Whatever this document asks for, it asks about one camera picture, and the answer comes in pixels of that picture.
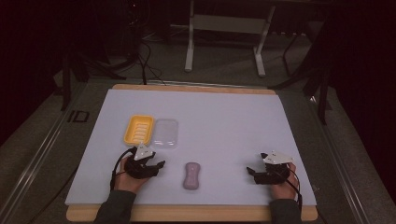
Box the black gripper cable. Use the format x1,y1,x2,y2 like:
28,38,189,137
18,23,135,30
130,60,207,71
109,147,137,192
278,167,304,213

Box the person's left hand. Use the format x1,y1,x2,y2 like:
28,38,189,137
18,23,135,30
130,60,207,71
114,155,150,194

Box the person's right hand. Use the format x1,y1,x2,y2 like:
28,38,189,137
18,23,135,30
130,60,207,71
269,161,298,201

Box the metal floor rail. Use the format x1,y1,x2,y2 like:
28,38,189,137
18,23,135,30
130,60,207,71
0,81,90,224
306,94,372,224

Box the white metal stand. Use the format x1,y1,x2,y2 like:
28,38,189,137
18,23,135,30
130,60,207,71
184,0,277,78

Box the clear plastic lid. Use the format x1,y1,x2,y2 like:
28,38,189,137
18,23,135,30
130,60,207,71
150,118,179,149

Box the yellow soap dish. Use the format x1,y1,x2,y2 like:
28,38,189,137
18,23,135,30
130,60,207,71
122,114,155,147

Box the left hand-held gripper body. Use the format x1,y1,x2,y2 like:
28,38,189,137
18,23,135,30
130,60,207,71
124,142,156,180

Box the wooden table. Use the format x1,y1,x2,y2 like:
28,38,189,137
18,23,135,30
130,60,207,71
65,83,319,223

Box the purple soap bar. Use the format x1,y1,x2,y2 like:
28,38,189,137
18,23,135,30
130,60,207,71
182,161,201,190

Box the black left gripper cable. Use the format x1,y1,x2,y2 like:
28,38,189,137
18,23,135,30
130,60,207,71
109,147,137,192

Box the white table mat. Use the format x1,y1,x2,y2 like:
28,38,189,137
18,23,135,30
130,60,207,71
64,88,318,207

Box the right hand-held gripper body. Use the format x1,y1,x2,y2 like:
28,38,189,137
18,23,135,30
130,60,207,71
261,150,295,185

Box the black floor cables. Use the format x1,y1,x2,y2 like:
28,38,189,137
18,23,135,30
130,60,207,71
124,0,167,87

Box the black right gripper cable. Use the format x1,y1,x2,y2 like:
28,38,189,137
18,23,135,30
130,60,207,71
278,167,304,213

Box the black stand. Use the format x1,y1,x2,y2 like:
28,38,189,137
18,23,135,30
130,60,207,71
270,18,332,126
59,46,129,112

